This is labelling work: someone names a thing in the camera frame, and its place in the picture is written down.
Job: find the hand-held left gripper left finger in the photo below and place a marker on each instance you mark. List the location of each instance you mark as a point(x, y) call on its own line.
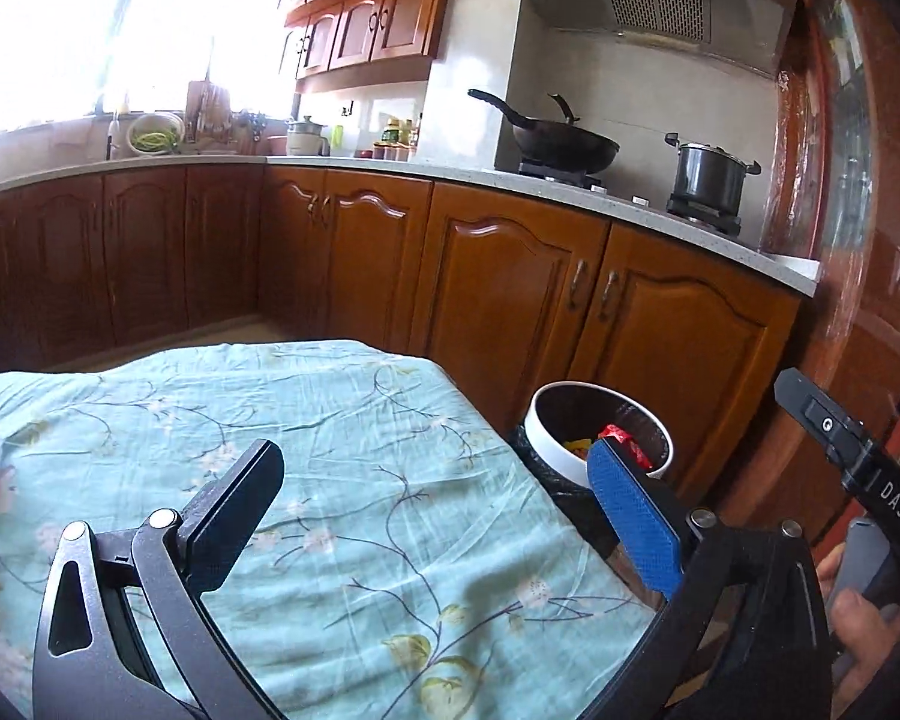
point(225, 517)

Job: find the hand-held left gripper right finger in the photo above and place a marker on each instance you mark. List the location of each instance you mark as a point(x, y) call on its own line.
point(634, 517)

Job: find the red snack wrapper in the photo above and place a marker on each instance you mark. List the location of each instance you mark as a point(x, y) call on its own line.
point(621, 436)

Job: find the yellow wrapper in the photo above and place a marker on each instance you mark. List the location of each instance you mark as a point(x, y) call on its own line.
point(577, 448)

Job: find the white bin with black bag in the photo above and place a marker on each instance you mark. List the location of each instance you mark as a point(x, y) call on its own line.
point(538, 424)

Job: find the person's right hand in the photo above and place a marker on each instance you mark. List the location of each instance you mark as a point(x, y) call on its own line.
point(866, 637)

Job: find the teal floral tablecloth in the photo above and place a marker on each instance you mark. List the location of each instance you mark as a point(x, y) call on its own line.
point(345, 450)

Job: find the brown wooden lower cabinets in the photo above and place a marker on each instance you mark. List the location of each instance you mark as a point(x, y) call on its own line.
point(495, 277)

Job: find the brown wooden cabinets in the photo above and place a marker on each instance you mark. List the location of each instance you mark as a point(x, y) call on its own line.
point(495, 277)
point(367, 22)

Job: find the black gas stove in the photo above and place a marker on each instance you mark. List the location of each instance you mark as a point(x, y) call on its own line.
point(570, 176)

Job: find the black stock pot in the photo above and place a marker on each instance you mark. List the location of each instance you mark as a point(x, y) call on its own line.
point(709, 176)

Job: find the grey speckled kitchen countertop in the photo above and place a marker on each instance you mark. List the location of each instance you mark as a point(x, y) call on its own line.
point(495, 184)

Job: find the black wok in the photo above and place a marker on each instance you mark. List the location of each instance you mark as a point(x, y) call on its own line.
point(562, 146)

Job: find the white electric cooking pot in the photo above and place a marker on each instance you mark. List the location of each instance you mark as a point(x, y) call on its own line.
point(306, 139)

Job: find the bowl of green vegetables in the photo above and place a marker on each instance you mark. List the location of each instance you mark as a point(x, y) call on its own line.
point(154, 136)

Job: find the green plastic bottle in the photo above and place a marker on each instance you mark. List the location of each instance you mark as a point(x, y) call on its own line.
point(337, 139)

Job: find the wooden knife rack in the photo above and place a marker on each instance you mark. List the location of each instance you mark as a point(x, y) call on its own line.
point(208, 116)

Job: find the group of condiment bottles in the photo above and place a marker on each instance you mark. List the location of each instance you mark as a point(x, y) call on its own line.
point(396, 139)

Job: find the kitchen window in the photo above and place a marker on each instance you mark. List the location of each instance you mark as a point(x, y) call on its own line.
point(82, 30)

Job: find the brown wooden upper cabinets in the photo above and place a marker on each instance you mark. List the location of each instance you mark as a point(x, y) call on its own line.
point(367, 22)

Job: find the stainless steel range hood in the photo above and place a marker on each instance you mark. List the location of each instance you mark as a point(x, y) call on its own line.
point(645, 0)

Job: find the brown wooden door frame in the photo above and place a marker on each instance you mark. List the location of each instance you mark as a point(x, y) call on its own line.
point(855, 202)

